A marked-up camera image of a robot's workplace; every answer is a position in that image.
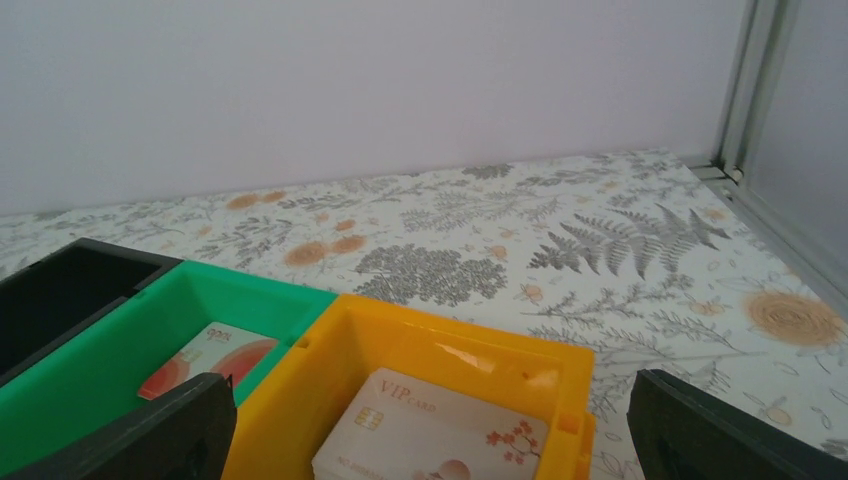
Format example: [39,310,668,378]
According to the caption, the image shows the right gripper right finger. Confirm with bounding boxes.
[627,369,847,479]

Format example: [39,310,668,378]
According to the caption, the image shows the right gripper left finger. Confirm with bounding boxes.
[3,372,237,479]

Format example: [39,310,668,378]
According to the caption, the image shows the black storage bin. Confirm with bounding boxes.
[1,238,181,385]

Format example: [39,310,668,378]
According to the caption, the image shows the orange storage bin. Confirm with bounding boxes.
[223,295,595,479]

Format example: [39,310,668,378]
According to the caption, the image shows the green storage bin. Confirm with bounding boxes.
[1,261,337,474]

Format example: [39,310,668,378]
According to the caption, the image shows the red white item in bin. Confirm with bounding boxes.
[138,322,279,400]

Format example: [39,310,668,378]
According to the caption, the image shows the floral table mat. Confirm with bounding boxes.
[1,150,847,479]

